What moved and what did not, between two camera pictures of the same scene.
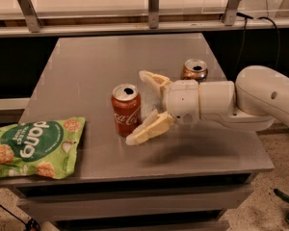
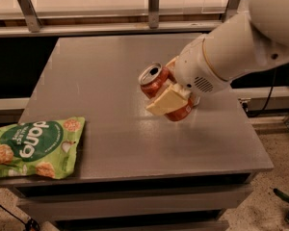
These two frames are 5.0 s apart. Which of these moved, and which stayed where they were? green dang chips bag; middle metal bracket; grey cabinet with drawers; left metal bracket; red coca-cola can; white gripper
Moved: red coca-cola can; white gripper
Stayed: grey cabinet with drawers; green dang chips bag; middle metal bracket; left metal bracket
